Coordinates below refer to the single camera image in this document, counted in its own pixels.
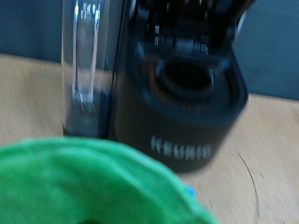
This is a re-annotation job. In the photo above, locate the black Keurig coffee machine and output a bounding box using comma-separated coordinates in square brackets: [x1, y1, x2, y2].
[60, 0, 250, 174]

